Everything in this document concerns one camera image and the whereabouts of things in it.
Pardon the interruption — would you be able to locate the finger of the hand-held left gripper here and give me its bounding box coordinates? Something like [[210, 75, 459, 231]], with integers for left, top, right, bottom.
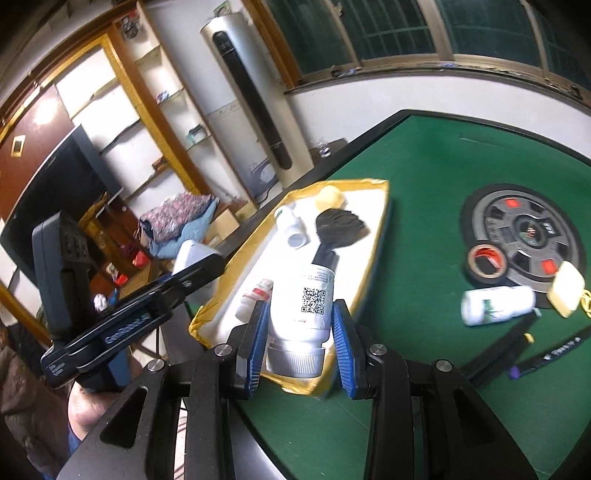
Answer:
[[152, 253, 225, 319]]

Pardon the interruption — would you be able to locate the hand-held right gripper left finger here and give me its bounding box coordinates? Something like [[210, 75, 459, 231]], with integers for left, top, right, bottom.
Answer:
[[55, 298, 271, 480]]

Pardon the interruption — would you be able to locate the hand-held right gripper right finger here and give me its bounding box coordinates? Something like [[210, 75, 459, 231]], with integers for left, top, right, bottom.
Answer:
[[331, 299, 539, 480]]

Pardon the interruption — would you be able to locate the small bottle with red label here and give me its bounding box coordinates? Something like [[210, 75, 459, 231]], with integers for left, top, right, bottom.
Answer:
[[235, 278, 274, 322]]

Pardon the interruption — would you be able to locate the white bottle with silver cap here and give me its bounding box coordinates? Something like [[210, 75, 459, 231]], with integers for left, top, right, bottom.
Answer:
[[265, 265, 335, 379]]

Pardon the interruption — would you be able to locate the yellow edged white tray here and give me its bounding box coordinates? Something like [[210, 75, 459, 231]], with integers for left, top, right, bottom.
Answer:
[[188, 178, 391, 398]]

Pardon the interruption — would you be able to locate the small white bottle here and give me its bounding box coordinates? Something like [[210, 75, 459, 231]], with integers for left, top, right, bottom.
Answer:
[[276, 206, 308, 248]]

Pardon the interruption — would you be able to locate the black pleated object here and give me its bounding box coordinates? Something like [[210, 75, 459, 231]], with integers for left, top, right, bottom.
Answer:
[[313, 208, 369, 271]]

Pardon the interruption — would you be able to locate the person's left hand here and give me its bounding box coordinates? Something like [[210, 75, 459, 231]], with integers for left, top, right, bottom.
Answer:
[[68, 355, 144, 438]]

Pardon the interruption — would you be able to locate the white plastic appliance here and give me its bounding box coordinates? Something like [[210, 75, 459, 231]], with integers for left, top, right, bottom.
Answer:
[[173, 240, 220, 296]]

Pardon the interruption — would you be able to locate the cardboard box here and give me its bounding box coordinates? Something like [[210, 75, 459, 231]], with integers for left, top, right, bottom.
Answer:
[[205, 210, 241, 245]]

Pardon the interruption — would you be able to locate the pile of patterned blankets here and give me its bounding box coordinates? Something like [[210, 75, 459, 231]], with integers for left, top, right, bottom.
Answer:
[[139, 191, 218, 259]]

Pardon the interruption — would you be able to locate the flat screen television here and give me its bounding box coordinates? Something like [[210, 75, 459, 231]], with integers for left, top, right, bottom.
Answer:
[[0, 124, 124, 278]]

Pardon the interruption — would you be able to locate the brown fuzzy clothing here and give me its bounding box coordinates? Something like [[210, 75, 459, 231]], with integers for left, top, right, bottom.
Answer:
[[0, 323, 70, 462]]

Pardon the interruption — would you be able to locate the black marker with yellow tip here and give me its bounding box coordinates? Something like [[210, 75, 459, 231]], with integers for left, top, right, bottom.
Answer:
[[462, 316, 539, 388]]

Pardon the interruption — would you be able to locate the red tape roll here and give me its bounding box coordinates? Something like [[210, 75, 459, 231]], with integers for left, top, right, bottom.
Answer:
[[466, 242, 509, 281]]

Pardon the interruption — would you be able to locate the pale yellow plastic cup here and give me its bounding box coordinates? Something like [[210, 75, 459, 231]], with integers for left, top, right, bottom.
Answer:
[[315, 185, 345, 210]]

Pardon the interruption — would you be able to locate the tower air conditioner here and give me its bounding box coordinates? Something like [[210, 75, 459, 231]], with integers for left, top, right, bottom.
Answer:
[[200, 13, 315, 185]]

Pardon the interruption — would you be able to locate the black marker with purple end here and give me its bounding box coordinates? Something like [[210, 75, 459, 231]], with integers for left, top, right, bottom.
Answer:
[[508, 325, 585, 380]]

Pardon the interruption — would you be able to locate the round black table control panel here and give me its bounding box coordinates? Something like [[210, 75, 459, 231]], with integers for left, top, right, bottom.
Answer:
[[460, 185, 587, 309]]

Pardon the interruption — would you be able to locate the pale yellow block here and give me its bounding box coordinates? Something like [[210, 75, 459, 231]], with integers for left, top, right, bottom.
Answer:
[[550, 261, 587, 318]]

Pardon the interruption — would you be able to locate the wooden framed window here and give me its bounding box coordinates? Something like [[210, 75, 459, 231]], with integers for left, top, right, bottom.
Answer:
[[240, 0, 591, 100]]

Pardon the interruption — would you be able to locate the wooden wall shelf unit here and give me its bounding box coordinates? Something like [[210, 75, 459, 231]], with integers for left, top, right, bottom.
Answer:
[[0, 32, 259, 324]]

